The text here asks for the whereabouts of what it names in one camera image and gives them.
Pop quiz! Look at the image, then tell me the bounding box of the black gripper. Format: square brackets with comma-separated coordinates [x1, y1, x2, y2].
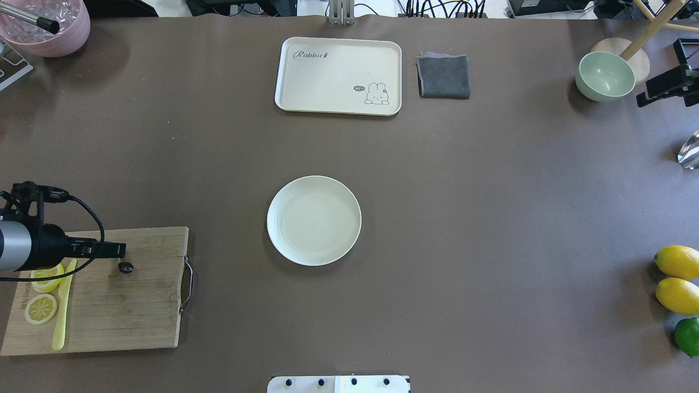
[30, 224, 126, 269]

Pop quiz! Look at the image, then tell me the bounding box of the dark cherry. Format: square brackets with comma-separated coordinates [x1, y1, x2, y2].
[117, 261, 134, 274]

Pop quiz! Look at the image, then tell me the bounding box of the cream round plate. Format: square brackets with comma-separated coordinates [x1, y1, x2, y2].
[265, 176, 363, 267]

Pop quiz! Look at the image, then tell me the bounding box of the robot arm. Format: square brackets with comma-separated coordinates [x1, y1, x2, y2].
[1, 221, 127, 272]

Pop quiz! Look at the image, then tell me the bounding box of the cream rabbit tray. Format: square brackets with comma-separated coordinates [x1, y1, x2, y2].
[275, 37, 402, 116]

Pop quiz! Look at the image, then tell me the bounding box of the lemon slice upper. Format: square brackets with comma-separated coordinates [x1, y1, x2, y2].
[30, 263, 65, 294]

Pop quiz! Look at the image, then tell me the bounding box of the lemon slice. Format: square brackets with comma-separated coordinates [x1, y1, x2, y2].
[30, 263, 65, 294]
[25, 293, 59, 324]

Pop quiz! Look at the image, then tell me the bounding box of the bamboo cutting board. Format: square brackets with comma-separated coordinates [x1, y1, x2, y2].
[0, 227, 194, 357]

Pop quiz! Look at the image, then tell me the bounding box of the lemon slice lower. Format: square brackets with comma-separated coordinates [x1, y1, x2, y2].
[25, 293, 59, 324]

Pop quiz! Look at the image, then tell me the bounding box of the yellow plastic knife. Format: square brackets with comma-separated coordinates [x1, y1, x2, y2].
[51, 259, 78, 351]

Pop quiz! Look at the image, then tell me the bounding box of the pink bowl with ice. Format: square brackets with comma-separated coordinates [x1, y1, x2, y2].
[1, 1, 91, 57]

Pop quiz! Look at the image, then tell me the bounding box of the metal muddler black tip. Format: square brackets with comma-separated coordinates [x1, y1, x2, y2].
[0, 1, 61, 34]

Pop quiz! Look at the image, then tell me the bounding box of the grey folded cloth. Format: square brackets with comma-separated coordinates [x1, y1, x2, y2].
[416, 52, 470, 100]

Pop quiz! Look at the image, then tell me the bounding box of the mint green bowl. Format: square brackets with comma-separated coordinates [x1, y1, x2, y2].
[575, 51, 636, 103]

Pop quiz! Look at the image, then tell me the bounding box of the round wooden stand base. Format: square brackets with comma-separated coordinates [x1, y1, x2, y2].
[590, 37, 651, 85]

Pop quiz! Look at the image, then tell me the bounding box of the yellow lemon far from lime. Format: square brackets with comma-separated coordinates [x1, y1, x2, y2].
[654, 245, 698, 279]

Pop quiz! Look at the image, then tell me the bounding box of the yellow lemon near lime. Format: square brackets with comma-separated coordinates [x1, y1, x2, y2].
[655, 278, 698, 316]

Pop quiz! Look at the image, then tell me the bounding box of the green lime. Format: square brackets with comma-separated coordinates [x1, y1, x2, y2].
[674, 318, 698, 356]

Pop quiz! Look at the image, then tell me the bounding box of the stainless steel scoop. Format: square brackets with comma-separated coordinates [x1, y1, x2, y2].
[677, 129, 699, 170]

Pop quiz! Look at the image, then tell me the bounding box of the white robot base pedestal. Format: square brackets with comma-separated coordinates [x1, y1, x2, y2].
[266, 374, 412, 392]

